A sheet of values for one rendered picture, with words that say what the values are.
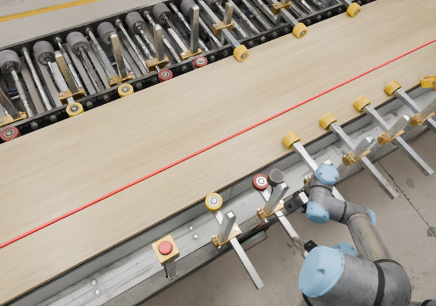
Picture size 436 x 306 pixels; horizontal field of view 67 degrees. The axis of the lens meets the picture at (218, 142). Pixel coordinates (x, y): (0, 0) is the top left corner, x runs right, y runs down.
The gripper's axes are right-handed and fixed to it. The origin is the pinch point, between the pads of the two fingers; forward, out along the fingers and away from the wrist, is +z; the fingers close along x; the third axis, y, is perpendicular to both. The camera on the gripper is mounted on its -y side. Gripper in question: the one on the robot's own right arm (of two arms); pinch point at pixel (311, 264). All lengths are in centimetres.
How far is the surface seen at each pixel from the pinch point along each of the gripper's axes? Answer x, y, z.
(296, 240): -1.0, -11.6, -4.1
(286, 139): 22, -53, -14
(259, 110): 23, -78, -7
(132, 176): -52, -74, -7
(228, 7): 37, -138, -27
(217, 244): -32.3, -28.3, -1.8
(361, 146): 44, -30, -24
